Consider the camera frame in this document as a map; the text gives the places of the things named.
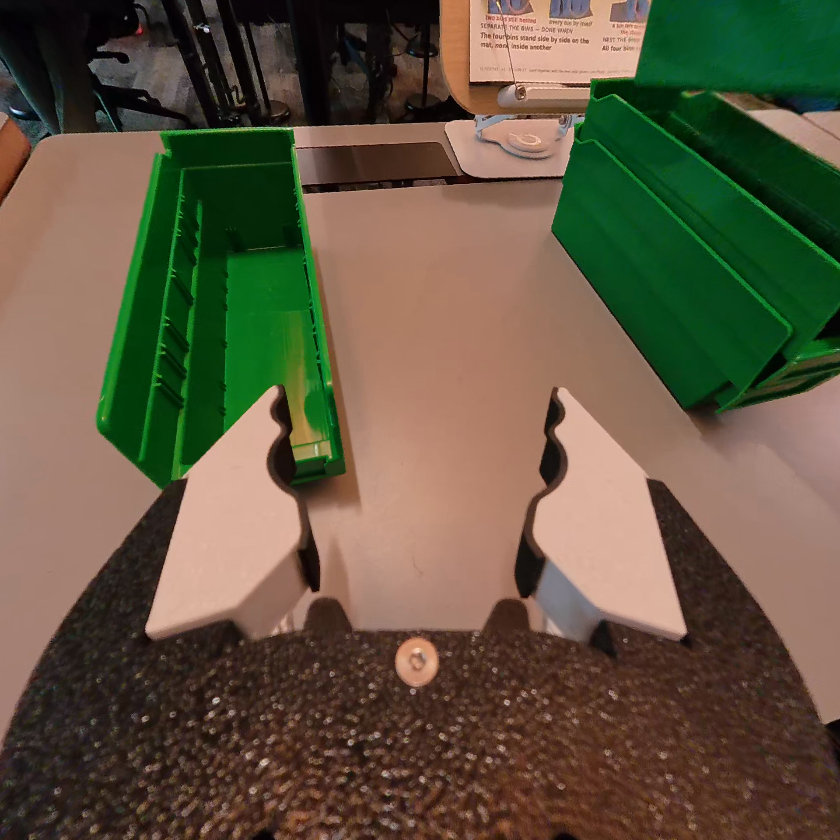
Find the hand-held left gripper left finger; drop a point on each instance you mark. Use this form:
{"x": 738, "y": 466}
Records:
{"x": 229, "y": 525}

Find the printed instruction sheet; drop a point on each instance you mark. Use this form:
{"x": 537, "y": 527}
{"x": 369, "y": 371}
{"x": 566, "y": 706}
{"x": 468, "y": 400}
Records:
{"x": 544, "y": 59}

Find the white stand base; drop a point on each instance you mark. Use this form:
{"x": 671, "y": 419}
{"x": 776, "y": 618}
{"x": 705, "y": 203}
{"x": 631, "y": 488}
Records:
{"x": 479, "y": 161}

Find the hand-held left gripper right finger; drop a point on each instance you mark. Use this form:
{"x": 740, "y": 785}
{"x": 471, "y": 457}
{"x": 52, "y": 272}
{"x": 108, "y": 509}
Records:
{"x": 604, "y": 538}

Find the instruction sheet on wooden stand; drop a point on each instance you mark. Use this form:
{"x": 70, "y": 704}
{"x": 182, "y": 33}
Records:
{"x": 456, "y": 59}

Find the white stand ledge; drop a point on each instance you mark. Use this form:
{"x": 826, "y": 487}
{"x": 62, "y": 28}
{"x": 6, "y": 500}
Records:
{"x": 558, "y": 95}

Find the dark office chair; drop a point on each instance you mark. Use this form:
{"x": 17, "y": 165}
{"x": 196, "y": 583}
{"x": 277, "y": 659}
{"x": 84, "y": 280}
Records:
{"x": 65, "y": 79}

